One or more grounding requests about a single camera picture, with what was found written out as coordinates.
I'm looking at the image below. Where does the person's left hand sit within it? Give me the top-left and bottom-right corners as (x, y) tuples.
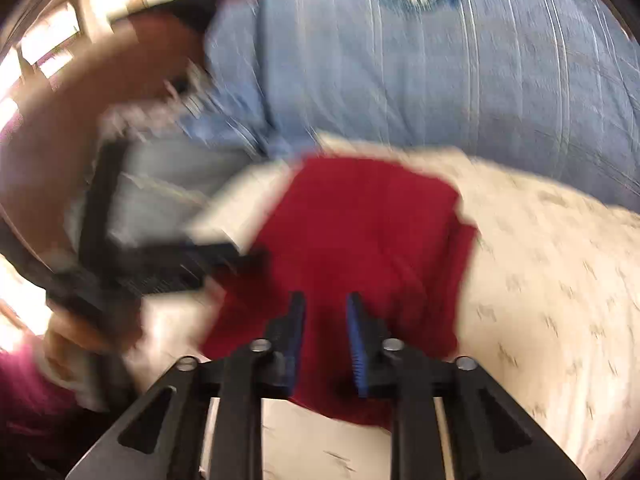
(42, 305), (143, 363)

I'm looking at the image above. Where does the blue plaid pillow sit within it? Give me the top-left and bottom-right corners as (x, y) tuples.
(180, 0), (640, 211)

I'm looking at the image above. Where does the grey plaid blanket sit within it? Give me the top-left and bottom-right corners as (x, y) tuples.
(65, 135), (261, 251)

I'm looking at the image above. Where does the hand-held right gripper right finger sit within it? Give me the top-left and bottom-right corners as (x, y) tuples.
(346, 291), (588, 480)

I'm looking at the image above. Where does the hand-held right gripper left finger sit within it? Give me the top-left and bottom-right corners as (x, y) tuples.
(65, 291), (307, 480)

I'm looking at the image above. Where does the bright window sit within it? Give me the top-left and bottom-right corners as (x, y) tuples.
(0, 0), (166, 126)

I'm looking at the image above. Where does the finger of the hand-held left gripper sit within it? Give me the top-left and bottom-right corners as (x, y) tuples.
(135, 240), (268, 297)

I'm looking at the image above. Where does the white floral bedsheet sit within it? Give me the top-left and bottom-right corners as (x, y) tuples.
(125, 132), (640, 480)

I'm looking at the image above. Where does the red sweater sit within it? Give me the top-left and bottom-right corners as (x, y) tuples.
(200, 155), (481, 431)

